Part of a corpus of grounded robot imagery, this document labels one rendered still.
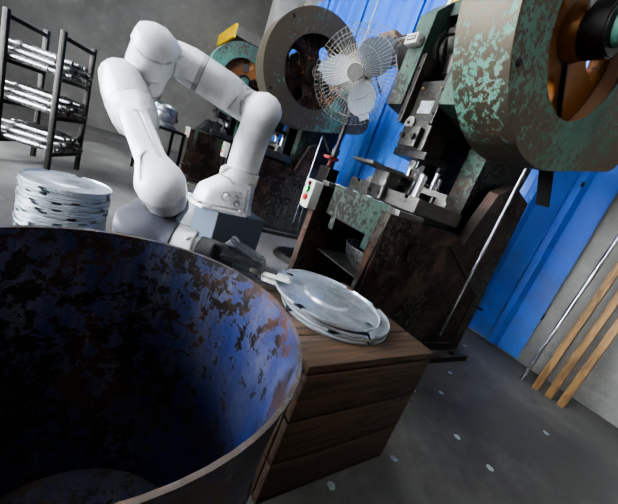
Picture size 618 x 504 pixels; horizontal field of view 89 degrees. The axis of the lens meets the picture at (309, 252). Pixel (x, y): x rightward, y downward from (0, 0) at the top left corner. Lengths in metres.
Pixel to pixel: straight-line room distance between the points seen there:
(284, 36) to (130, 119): 1.93
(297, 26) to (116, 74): 1.89
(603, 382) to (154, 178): 2.26
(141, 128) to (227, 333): 0.48
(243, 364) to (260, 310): 0.09
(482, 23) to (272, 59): 1.70
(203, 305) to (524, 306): 2.10
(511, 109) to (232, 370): 0.97
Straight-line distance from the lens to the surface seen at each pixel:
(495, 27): 1.09
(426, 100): 1.54
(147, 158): 0.74
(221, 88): 1.06
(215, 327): 0.57
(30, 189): 1.47
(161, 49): 0.97
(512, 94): 1.09
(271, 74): 2.56
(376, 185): 1.41
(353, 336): 0.71
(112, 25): 7.75
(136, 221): 0.78
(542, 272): 2.38
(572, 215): 2.40
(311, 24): 2.72
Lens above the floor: 0.67
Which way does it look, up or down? 14 degrees down
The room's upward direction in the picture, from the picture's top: 20 degrees clockwise
